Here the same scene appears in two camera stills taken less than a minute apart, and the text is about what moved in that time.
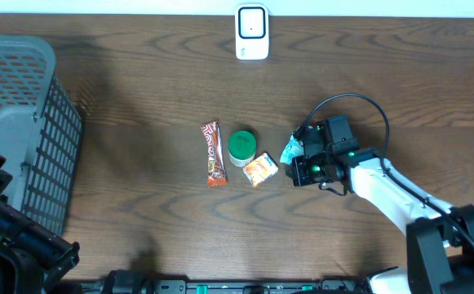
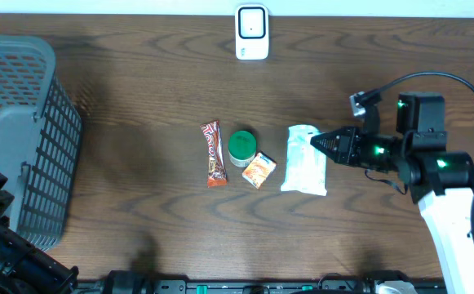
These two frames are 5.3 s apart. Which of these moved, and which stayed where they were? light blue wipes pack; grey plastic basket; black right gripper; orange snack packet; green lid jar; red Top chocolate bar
Moved: black right gripper; light blue wipes pack
Stayed: red Top chocolate bar; orange snack packet; green lid jar; grey plastic basket
